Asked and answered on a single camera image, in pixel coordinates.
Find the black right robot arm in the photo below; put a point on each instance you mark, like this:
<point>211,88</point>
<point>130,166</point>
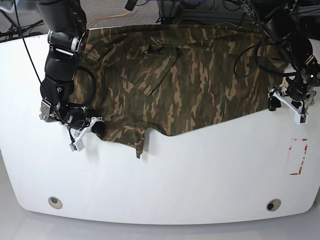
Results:
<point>67,36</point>

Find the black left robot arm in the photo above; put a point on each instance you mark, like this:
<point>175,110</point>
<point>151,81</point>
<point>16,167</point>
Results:
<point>295,49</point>

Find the left table cable grommet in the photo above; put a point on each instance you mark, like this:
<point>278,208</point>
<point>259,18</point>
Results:
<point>55,202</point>

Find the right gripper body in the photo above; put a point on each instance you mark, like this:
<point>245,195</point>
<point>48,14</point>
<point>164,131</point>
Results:
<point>74,117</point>

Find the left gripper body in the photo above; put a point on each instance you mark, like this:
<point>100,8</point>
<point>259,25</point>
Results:
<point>300,89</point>

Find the table cable grommet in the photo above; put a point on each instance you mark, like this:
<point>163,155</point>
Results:
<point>55,202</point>
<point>273,205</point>

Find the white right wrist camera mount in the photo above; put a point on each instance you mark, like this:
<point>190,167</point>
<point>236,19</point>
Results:
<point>82,135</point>

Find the red tape rectangle marking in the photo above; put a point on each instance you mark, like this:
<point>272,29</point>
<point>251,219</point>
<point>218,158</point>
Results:
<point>296,156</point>

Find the camouflage T-shirt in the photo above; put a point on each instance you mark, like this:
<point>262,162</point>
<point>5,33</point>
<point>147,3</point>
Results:
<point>171,78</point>

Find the right table cable grommet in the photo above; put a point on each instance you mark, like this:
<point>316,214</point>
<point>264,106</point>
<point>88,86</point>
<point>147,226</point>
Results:
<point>273,205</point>

